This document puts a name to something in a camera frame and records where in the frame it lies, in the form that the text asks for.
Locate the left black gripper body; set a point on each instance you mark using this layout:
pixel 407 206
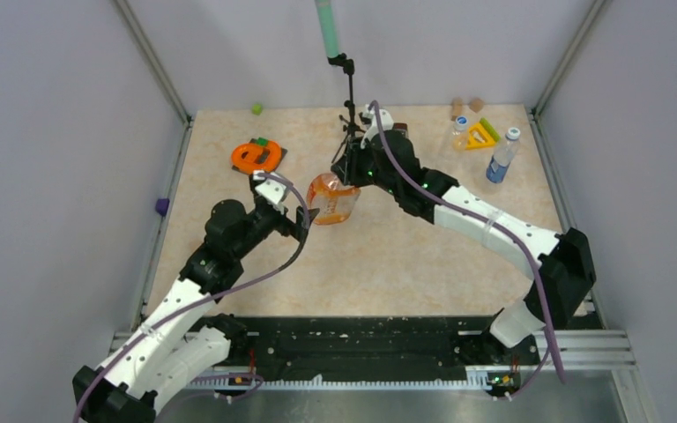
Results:
pixel 271 220

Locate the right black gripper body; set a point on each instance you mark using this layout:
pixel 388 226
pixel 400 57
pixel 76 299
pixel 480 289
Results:
pixel 360 167

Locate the orange clear plastic bottle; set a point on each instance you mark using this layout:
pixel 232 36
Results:
pixel 332 198

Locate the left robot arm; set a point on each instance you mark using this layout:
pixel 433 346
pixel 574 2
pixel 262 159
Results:
pixel 137 381

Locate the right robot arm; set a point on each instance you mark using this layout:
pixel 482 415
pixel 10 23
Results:
pixel 560 265

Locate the clear bottle blue cap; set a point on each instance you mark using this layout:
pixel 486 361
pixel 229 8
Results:
pixel 454 141

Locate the blue water bottle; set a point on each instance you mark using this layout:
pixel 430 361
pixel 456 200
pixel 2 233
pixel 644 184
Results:
pixel 504 153

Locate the brown metronome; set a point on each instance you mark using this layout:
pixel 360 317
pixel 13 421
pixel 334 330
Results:
pixel 401 128

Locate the black tripod stand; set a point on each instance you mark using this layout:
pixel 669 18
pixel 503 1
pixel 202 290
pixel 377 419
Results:
pixel 353 139

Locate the purple block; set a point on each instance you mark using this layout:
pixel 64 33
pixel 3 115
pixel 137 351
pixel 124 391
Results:
pixel 161 206

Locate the small green cube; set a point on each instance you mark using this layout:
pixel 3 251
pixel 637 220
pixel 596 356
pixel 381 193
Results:
pixel 257 109

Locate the yellow triangle toy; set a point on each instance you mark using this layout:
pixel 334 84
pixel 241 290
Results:
pixel 479 136

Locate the left wooden block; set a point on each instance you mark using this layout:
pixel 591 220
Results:
pixel 456 108

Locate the wooden block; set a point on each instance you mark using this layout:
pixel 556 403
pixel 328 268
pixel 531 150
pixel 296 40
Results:
pixel 476 105
pixel 456 108

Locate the green stick toy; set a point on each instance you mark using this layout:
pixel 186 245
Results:
pixel 489 128

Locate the right wooden block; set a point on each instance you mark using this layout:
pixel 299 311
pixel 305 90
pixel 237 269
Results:
pixel 476 105

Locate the green foam microphone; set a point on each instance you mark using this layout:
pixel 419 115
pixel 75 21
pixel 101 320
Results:
pixel 328 29

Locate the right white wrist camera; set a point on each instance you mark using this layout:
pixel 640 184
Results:
pixel 374 123

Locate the grey square base plate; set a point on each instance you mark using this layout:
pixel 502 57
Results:
pixel 274 166

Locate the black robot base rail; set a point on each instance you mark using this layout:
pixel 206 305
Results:
pixel 370 353

